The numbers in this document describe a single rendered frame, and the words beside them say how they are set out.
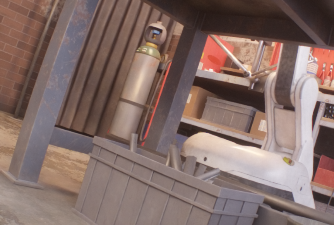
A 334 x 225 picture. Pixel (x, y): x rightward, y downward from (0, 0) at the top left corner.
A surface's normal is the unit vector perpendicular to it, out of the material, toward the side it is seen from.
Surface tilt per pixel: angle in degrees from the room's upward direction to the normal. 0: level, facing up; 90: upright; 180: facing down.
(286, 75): 98
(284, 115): 123
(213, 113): 90
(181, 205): 90
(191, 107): 91
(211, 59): 90
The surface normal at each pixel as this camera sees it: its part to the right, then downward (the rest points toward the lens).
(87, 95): -0.11, -0.10
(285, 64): -0.75, -0.14
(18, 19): 0.69, 0.18
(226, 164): -0.46, -0.22
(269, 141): -0.68, -0.36
